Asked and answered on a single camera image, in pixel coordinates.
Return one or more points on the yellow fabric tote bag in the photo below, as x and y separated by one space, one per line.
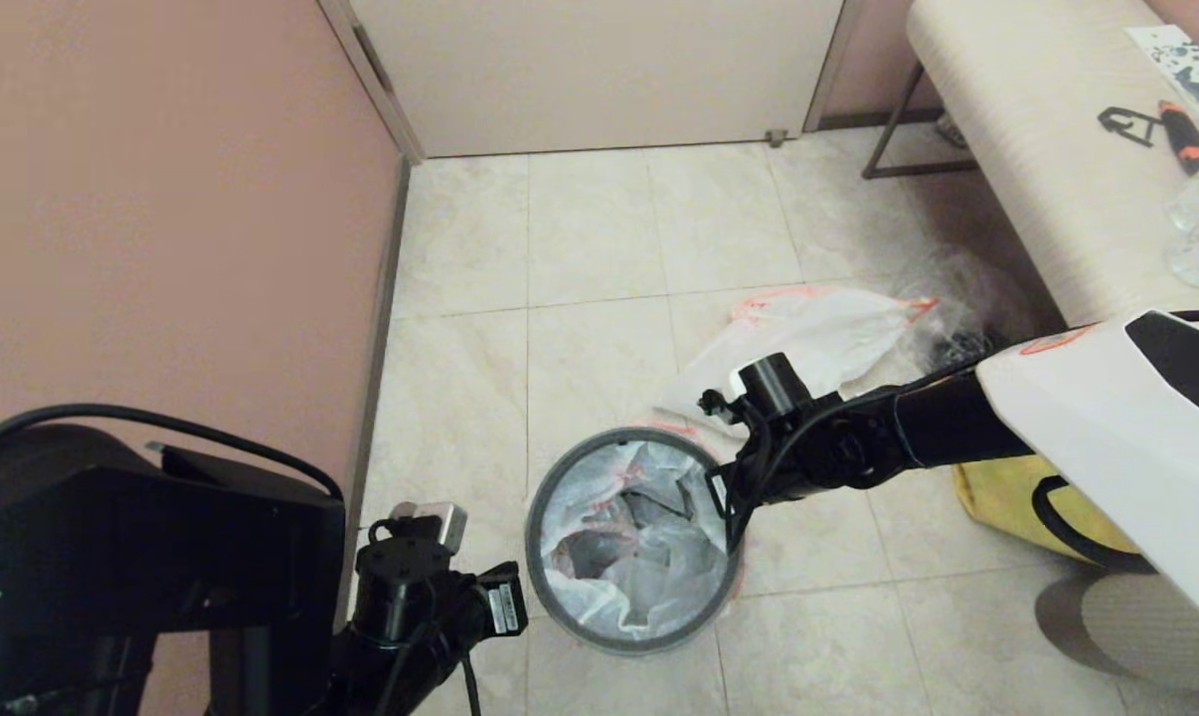
997 507

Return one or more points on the fresh white red-print trash bag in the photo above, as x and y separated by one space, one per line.
659 567

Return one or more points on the white door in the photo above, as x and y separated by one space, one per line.
599 70

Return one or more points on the small grey floor object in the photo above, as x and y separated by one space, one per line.
949 132

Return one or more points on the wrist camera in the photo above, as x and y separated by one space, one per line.
401 577
773 383

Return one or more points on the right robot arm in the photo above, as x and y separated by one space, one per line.
1107 418

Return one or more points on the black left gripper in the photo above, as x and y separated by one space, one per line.
490 607

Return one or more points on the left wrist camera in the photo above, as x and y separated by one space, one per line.
401 577

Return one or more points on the black hook clip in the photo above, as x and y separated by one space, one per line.
1118 119

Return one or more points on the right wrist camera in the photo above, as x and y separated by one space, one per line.
773 383

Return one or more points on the printed black white paper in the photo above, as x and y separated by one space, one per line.
1181 65

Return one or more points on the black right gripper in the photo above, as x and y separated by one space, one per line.
818 452

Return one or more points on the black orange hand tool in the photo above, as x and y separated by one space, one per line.
1184 139

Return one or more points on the white ribbed cylinder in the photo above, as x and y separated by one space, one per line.
1136 636

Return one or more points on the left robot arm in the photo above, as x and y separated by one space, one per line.
142 577

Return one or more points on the light wood-grain table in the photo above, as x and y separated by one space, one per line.
1037 149

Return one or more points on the used white red-print trash bag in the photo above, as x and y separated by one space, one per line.
838 338

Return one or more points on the clear bag of dark parts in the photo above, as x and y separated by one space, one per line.
967 298

